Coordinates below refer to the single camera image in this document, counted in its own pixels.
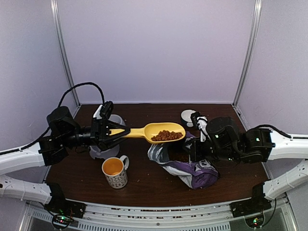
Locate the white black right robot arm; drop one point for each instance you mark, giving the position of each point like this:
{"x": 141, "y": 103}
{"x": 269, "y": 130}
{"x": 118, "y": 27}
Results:
{"x": 220, "y": 139}

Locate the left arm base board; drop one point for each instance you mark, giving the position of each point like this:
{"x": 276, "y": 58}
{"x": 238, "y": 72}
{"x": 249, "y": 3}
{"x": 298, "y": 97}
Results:
{"x": 64, "y": 213}

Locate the white mug yellow inside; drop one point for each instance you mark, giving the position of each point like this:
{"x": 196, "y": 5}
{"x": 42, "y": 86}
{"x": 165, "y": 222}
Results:
{"x": 115, "y": 171}

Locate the brown kibble in bag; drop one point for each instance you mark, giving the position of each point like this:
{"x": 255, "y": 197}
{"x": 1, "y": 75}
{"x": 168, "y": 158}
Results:
{"x": 181, "y": 157}

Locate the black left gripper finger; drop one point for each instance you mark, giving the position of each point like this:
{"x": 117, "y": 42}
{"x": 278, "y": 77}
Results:
{"x": 110, "y": 125}
{"x": 110, "y": 141}

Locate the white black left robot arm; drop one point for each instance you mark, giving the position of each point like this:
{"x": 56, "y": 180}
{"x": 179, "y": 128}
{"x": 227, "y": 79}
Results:
{"x": 48, "y": 150}

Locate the yellow plastic scoop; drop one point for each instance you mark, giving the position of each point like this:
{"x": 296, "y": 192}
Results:
{"x": 153, "y": 129}

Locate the brown kibble in scoop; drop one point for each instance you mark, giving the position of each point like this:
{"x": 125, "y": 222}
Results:
{"x": 166, "y": 135}

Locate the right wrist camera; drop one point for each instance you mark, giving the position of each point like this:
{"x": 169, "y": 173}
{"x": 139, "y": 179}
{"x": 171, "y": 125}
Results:
{"x": 199, "y": 121}

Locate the aluminium front rail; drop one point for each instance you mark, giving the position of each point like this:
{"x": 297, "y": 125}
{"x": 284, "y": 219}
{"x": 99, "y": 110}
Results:
{"x": 211, "y": 217}

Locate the right arm base board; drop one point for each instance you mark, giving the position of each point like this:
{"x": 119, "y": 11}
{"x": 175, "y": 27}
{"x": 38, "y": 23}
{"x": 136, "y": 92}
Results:
{"x": 251, "y": 210}

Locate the dark blue white bowl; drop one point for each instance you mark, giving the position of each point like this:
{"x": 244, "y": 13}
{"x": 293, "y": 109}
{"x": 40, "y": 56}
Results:
{"x": 186, "y": 118}

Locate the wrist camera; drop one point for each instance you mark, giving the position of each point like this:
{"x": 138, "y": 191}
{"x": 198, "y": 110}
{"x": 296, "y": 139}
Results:
{"x": 199, "y": 121}
{"x": 106, "y": 109}

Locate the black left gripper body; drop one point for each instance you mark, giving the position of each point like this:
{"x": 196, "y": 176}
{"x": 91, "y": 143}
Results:
{"x": 96, "y": 136}

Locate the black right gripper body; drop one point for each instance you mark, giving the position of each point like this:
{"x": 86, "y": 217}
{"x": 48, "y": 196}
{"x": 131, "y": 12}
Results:
{"x": 198, "y": 156}

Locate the left aluminium corner post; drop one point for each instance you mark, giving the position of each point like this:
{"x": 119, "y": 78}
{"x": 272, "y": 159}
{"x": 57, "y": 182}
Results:
{"x": 60, "y": 38}

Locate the right aluminium corner post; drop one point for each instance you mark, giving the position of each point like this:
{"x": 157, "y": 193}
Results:
{"x": 250, "y": 49}

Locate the aluminium corner post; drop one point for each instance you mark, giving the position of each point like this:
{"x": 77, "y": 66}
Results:
{"x": 60, "y": 38}
{"x": 250, "y": 49}

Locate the purple pet food bag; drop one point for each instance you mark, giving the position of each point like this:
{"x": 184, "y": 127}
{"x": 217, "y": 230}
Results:
{"x": 195, "y": 175}

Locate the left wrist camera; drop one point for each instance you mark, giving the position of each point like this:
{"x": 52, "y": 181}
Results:
{"x": 106, "y": 109}

